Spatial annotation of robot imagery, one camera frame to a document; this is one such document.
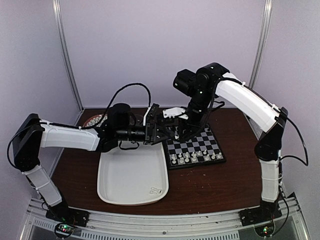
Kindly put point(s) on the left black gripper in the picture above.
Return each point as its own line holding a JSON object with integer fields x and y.
{"x": 151, "y": 133}

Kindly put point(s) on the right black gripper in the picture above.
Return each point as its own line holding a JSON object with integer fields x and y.
{"x": 192, "y": 128}

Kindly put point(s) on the white rectangular tray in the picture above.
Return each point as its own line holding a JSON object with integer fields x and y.
{"x": 125, "y": 177}

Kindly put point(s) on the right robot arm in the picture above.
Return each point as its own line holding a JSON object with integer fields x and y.
{"x": 214, "y": 80}

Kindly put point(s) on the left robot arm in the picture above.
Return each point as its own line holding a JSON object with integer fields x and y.
{"x": 36, "y": 134}

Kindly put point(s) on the white chess piece pair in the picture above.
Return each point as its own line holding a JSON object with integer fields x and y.
{"x": 155, "y": 191}

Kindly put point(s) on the clear drinking glass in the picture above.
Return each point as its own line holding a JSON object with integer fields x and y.
{"x": 139, "y": 119}

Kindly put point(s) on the black and white chessboard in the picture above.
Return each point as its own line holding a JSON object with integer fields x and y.
{"x": 203, "y": 149}

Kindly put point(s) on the patterned ceramic plate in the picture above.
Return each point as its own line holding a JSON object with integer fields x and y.
{"x": 95, "y": 120}

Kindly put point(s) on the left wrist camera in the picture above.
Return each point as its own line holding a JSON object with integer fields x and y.
{"x": 150, "y": 113}

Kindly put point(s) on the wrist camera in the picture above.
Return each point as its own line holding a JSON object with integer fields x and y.
{"x": 169, "y": 115}
{"x": 150, "y": 113}

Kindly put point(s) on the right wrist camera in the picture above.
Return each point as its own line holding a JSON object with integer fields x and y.
{"x": 169, "y": 115}

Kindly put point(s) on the front aluminium rail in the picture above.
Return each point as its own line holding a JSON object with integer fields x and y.
{"x": 224, "y": 225}

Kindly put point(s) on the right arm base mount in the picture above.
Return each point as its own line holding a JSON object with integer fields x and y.
{"x": 257, "y": 215}

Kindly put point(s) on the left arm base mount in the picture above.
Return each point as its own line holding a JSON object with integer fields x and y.
{"x": 70, "y": 216}

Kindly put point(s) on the right aluminium frame post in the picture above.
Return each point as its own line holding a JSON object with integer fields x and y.
{"x": 264, "y": 31}

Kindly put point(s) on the aluminium frame post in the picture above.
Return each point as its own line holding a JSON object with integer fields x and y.
{"x": 264, "y": 31}
{"x": 56, "y": 4}

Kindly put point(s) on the left aluminium frame post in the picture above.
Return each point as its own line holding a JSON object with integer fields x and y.
{"x": 56, "y": 4}

